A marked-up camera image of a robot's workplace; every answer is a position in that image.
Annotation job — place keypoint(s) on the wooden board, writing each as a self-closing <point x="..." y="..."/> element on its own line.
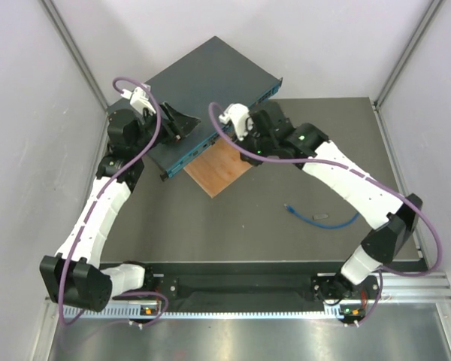
<point x="217" y="167"/>

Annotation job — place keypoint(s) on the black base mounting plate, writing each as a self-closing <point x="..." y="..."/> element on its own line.
<point x="239" y="287"/>

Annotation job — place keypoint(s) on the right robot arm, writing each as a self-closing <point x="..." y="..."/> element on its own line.
<point x="391" y="216"/>

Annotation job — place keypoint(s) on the blue-grey network switch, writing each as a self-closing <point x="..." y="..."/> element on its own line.
<point x="212" y="72"/>

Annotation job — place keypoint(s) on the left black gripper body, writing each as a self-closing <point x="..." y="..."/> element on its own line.
<point x="148" y="128"/>

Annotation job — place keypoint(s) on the grey table mat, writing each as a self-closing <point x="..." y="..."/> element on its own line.
<point x="266" y="214"/>

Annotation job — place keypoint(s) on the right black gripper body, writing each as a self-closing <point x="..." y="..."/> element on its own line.
<point x="261" y="145"/>

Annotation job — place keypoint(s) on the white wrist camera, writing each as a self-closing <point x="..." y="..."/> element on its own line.
<point x="139" y="100"/>
<point x="238" y="115"/>

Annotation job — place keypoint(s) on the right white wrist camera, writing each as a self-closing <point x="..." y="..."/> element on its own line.
<point x="238" y="115"/>

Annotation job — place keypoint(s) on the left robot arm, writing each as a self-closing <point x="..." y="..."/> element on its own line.
<point x="72" y="276"/>

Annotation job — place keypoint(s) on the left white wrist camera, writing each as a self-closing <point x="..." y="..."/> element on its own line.
<point x="139" y="100"/>

